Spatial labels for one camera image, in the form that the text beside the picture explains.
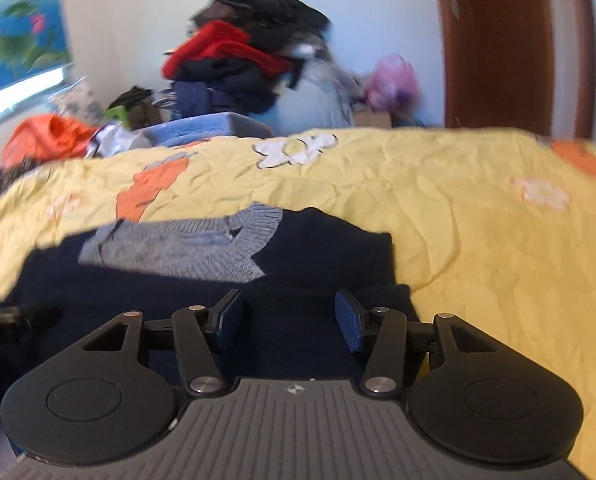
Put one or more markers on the brown wooden door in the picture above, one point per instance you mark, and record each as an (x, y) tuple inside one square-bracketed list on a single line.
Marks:
[(497, 45)]

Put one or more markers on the light blue bundle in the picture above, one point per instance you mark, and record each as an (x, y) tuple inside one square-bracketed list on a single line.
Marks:
[(308, 105)]

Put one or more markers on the white plastic bag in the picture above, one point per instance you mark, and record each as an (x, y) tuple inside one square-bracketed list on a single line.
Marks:
[(110, 140)]

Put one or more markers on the yellow flowered bed sheet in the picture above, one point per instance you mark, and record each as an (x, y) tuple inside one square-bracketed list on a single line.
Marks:
[(452, 260)]

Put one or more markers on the orange garment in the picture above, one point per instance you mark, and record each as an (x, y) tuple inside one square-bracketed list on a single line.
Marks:
[(43, 137)]

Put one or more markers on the lotus wall poster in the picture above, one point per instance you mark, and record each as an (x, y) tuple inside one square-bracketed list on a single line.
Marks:
[(18, 35)]

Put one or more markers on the blue fabric basket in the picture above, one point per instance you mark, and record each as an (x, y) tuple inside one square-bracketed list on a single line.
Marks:
[(198, 127)]

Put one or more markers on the cardboard box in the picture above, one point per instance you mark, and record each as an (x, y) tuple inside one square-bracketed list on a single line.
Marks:
[(371, 117)]

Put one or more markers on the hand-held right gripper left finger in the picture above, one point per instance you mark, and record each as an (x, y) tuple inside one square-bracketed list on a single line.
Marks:
[(229, 317)]

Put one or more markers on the dark green cloth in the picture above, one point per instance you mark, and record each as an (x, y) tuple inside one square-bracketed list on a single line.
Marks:
[(135, 105)]

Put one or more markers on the navy and grey knit sweater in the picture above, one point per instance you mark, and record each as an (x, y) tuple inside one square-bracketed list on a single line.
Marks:
[(323, 260)]

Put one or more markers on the pink plastic bag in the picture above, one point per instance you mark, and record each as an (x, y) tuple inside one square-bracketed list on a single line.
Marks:
[(390, 80)]

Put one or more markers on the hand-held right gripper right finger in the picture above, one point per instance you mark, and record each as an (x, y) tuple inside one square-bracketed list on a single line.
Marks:
[(348, 317)]

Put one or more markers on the pile of dark and red clothes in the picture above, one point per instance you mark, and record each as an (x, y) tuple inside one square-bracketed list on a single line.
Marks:
[(238, 50)]

